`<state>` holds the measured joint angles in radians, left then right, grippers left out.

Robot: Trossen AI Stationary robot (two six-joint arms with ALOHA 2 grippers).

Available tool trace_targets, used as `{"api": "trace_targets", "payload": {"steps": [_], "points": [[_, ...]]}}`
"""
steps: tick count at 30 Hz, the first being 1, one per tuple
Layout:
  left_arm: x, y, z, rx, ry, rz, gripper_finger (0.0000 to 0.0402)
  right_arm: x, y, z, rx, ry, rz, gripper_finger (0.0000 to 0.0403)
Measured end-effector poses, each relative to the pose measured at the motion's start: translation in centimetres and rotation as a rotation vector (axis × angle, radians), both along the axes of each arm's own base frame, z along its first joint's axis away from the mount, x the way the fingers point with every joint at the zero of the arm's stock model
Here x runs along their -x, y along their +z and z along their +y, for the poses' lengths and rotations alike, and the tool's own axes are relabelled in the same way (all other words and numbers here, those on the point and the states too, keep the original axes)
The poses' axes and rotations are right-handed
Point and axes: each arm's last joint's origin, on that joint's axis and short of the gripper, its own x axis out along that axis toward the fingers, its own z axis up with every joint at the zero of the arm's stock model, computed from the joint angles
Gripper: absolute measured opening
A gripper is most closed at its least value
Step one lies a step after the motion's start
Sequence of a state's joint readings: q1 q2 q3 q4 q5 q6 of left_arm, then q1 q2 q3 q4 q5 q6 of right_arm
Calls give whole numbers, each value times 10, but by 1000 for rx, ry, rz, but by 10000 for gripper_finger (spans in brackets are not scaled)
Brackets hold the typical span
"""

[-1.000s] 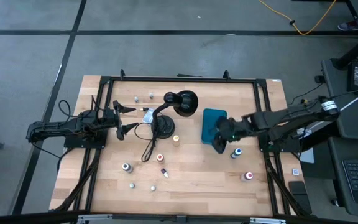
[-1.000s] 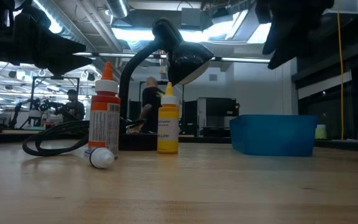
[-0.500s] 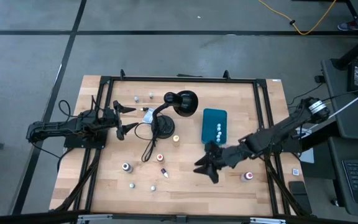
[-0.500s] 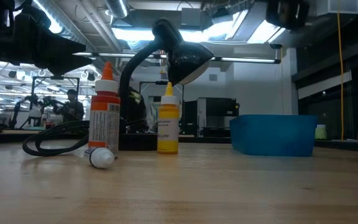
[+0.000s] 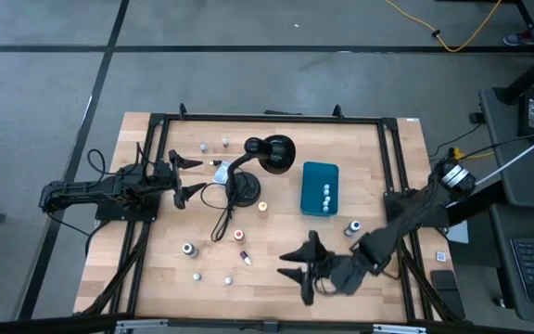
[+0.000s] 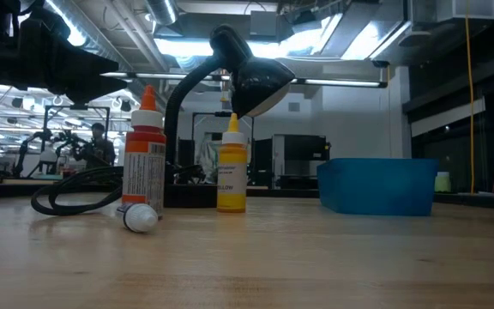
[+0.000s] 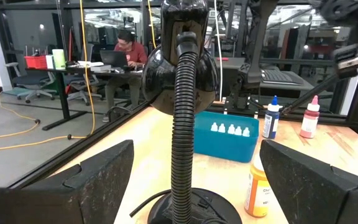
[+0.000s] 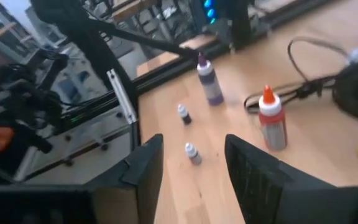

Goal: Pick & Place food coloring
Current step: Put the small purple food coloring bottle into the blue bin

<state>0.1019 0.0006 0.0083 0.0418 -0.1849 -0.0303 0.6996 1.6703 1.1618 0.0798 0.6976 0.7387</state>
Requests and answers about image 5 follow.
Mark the seated person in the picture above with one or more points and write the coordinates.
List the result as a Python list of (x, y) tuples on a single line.
[(519, 38)]

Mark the silver aluminium bracket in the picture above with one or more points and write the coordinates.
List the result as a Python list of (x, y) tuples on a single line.
[(139, 325), (399, 329)]

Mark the white small cap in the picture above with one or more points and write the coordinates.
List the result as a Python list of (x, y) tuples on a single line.
[(196, 276)]

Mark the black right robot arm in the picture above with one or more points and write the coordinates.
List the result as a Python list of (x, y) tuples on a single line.
[(410, 213)]

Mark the white paper sheet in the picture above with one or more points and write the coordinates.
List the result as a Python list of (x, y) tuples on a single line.
[(459, 234)]

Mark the black gooseneck desk lamp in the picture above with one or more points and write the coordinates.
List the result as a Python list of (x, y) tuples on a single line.
[(276, 153)]

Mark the grey keyboard desk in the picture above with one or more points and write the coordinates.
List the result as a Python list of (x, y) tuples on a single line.
[(501, 260)]

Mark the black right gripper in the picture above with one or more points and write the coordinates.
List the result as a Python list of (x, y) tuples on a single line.
[(341, 273)]

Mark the black aluminium table frame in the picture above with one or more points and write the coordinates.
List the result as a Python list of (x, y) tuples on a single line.
[(271, 118)]

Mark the small white code tag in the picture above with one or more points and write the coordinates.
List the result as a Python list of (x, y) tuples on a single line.
[(441, 256)]

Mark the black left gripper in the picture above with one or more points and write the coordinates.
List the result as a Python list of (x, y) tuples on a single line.
[(162, 178)]

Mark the black flat slab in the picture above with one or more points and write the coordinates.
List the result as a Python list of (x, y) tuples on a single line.
[(448, 292)]

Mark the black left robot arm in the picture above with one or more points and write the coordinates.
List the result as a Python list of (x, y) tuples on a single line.
[(81, 190)]

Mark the large blue food coloring bottle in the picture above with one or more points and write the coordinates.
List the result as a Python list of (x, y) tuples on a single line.
[(352, 227)]

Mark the large orange food coloring bottle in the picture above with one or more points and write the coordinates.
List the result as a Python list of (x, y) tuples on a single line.
[(238, 235)]

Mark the teal plastic bin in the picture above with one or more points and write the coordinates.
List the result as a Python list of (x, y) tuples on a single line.
[(311, 185)]

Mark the large yellow food coloring bottle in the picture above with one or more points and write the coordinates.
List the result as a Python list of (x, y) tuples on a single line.
[(262, 206)]

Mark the white rod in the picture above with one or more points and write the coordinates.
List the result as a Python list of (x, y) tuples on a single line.
[(517, 158)]

